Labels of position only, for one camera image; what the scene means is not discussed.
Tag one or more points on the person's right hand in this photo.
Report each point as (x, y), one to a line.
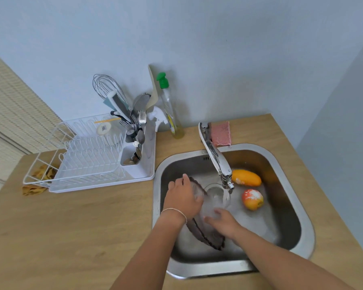
(228, 226)

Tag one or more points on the person's left hand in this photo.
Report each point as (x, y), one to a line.
(181, 197)

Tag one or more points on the red yellow apple fruit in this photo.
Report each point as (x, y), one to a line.
(252, 200)

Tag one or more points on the orange mango fruit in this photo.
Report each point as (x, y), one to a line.
(246, 178)

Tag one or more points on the white dish rack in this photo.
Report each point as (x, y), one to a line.
(87, 160)

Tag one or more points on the person's right forearm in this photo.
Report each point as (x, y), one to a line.
(275, 262)

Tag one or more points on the person's left forearm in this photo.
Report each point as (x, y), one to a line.
(148, 256)

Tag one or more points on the white plastic cutlery holder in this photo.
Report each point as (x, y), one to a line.
(136, 172)

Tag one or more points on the chrome faucet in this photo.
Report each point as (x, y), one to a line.
(219, 161)

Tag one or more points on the metal spoon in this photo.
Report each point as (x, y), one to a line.
(140, 136)
(134, 160)

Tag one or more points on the stainless steel sink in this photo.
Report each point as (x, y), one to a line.
(290, 226)

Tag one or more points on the pink sponge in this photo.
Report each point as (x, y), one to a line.
(220, 134)

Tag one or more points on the white spray bottle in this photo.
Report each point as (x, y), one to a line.
(157, 114)

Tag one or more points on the green capped dish soap bottle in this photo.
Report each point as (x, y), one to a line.
(169, 111)

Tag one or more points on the metal fork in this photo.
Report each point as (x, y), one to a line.
(142, 117)

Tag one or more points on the grey metal ladle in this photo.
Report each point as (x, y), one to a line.
(140, 102)

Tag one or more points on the round white disc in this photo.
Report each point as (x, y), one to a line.
(103, 128)

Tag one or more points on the beige spatula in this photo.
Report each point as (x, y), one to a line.
(154, 96)

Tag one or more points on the thin yellow stick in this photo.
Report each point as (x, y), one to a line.
(107, 120)

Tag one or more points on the teal spatula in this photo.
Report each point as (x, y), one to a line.
(108, 104)

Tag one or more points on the yellow cloth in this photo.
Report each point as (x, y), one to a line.
(33, 190)

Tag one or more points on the woven rattan folding screen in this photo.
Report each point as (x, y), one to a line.
(12, 111)

